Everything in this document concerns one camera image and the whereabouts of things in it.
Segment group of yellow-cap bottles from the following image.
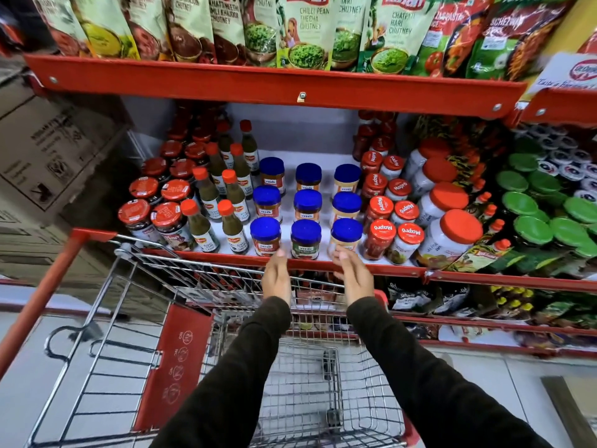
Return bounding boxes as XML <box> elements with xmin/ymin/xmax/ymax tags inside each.
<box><xmin>489</xmin><ymin>285</ymin><xmax>535</xmax><ymax>319</ymax></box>

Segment stack of flat cardboard boxes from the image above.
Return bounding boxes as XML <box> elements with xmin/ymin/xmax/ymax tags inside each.
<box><xmin>0</xmin><ymin>200</ymin><xmax>118</xmax><ymax>286</ymax></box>

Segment rows of blue-lid jars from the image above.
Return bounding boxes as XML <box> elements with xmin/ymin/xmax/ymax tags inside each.
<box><xmin>250</xmin><ymin>157</ymin><xmax>364</xmax><ymax>266</ymax></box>

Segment large cardboard box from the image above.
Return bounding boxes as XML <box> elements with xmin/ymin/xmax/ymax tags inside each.
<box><xmin>0</xmin><ymin>78</ymin><xmax>132</xmax><ymax>225</ymax></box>

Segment long red shelf rail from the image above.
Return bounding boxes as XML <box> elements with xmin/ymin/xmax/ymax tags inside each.
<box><xmin>25</xmin><ymin>54</ymin><xmax>528</xmax><ymax>120</ymax></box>

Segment wire shopping cart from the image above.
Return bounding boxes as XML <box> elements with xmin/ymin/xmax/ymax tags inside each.
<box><xmin>0</xmin><ymin>228</ymin><xmax>421</xmax><ymax>448</ymax></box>

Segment person's right hand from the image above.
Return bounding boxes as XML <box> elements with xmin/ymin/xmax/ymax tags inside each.
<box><xmin>332</xmin><ymin>246</ymin><xmax>376</xmax><ymax>306</ymax></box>

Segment person's left hand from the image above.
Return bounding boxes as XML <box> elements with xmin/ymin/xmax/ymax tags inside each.
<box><xmin>261</xmin><ymin>249</ymin><xmax>293</xmax><ymax>306</ymax></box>

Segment group of small orange-cap bottles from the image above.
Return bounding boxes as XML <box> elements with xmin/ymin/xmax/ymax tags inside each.
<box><xmin>465</xmin><ymin>162</ymin><xmax>512</xmax><ymax>253</ymax></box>

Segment group of small jam jars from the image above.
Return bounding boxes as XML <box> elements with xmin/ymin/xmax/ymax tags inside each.
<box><xmin>360</xmin><ymin>135</ymin><xmax>425</xmax><ymax>266</ymax></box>

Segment person's left forearm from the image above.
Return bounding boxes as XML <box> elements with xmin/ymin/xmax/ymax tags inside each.
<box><xmin>149</xmin><ymin>296</ymin><xmax>293</xmax><ymax>448</ymax></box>

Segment group of dark red-lid jars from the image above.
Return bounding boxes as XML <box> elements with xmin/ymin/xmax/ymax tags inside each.
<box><xmin>118</xmin><ymin>140</ymin><xmax>209</xmax><ymax>252</ymax></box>

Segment group of black pouches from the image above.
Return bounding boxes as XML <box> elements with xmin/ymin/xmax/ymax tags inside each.
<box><xmin>386</xmin><ymin>277</ymin><xmax>470</xmax><ymax>316</ymax></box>

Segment thin red shelf rail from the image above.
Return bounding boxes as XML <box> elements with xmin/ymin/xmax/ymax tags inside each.
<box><xmin>391</xmin><ymin>312</ymin><xmax>597</xmax><ymax>338</ymax></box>

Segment large white orange-lid jar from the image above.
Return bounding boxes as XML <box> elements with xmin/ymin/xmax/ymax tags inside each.
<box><xmin>410</xmin><ymin>157</ymin><xmax>458</xmax><ymax>199</ymax></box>
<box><xmin>416</xmin><ymin>209</ymin><xmax>484</xmax><ymax>269</ymax></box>
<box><xmin>403</xmin><ymin>138</ymin><xmax>451</xmax><ymax>180</ymax></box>
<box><xmin>414</xmin><ymin>182</ymin><xmax>470</xmax><ymax>227</ymax></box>

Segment group of white-lid jars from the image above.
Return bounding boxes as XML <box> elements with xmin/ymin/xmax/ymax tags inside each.
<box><xmin>512</xmin><ymin>123</ymin><xmax>597</xmax><ymax>204</ymax></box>

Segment person's right forearm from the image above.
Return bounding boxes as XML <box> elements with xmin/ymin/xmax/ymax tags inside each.
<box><xmin>346</xmin><ymin>296</ymin><xmax>554</xmax><ymax>448</ymax></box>

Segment red plastic cart seat flap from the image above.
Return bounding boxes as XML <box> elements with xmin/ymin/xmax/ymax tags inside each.
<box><xmin>133</xmin><ymin>304</ymin><xmax>214</xmax><ymax>432</ymax></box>

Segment green noodle sauce pouch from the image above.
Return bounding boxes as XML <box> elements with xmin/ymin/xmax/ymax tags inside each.
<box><xmin>465</xmin><ymin>0</ymin><xmax>580</xmax><ymax>82</ymax></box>

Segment group of green-lid jars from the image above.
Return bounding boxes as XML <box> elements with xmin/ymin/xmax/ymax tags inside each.
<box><xmin>495</xmin><ymin>137</ymin><xmax>597</xmax><ymax>277</ymax></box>

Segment white shelf sign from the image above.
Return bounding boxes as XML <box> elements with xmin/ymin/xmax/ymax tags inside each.
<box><xmin>526</xmin><ymin>52</ymin><xmax>597</xmax><ymax>96</ymax></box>

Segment green flat pouch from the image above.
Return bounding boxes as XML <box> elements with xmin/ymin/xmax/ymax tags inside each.
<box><xmin>447</xmin><ymin>244</ymin><xmax>526</xmax><ymax>275</ymax></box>

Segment row of chutney pouches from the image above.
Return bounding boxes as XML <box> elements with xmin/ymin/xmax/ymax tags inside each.
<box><xmin>30</xmin><ymin>0</ymin><xmax>440</xmax><ymax>73</ymax></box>

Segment short red shelf rail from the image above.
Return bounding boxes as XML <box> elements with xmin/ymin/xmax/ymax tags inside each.
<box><xmin>506</xmin><ymin>88</ymin><xmax>597</xmax><ymax>129</ymax></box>

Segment group of red sauce bottles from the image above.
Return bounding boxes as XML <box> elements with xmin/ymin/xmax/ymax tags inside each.
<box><xmin>167</xmin><ymin>101</ymin><xmax>230</xmax><ymax>146</ymax></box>

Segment group of green sauce bottles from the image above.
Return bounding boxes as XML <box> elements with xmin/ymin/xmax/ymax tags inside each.
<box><xmin>180</xmin><ymin>119</ymin><xmax>260</xmax><ymax>255</ymax></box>

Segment red tomato sauce pouch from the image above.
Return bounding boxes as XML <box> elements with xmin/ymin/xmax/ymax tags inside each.
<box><xmin>412</xmin><ymin>0</ymin><xmax>496</xmax><ymax>79</ymax></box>

